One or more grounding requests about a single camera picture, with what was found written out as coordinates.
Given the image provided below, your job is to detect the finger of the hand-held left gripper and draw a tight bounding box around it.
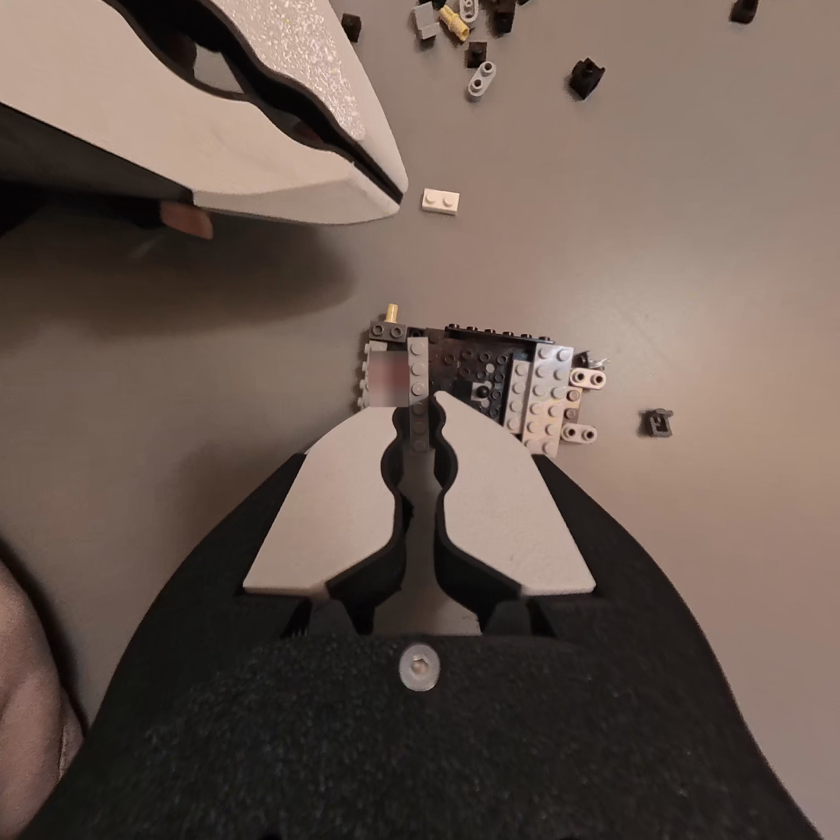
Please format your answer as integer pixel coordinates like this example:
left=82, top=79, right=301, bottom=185
left=0, top=0, right=403, bottom=226
left=197, top=0, right=409, bottom=199

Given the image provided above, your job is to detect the long grey brick plate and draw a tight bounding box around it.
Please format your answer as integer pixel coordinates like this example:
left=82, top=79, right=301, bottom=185
left=406, top=336, right=432, bottom=454

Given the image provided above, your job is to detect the black brick car chassis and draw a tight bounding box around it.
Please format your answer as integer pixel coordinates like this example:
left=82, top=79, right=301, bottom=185
left=357, top=304, right=610, bottom=459

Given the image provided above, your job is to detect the person's left hand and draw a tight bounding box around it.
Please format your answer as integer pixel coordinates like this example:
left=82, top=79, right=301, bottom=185
left=159, top=199, right=215, bottom=242

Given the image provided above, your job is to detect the pile of small brick pieces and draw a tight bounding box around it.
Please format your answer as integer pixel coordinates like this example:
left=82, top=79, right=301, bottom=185
left=410, top=0, right=532, bottom=104

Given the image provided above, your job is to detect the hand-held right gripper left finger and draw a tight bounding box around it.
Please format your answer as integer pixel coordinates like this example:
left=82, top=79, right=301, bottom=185
left=241, top=395, right=414, bottom=598

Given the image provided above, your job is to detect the beige sweatshirt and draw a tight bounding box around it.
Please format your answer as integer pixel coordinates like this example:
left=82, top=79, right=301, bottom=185
left=0, top=543, right=88, bottom=791

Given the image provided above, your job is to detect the black clip brick piece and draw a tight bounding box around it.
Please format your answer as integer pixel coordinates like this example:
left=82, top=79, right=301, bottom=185
left=568, top=58, right=606, bottom=101

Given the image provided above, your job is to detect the grey desk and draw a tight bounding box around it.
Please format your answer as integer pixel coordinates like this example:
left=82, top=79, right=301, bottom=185
left=0, top=0, right=840, bottom=840

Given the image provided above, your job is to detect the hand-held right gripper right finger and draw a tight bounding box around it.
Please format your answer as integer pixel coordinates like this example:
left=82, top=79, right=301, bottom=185
left=430, top=392, right=598, bottom=597

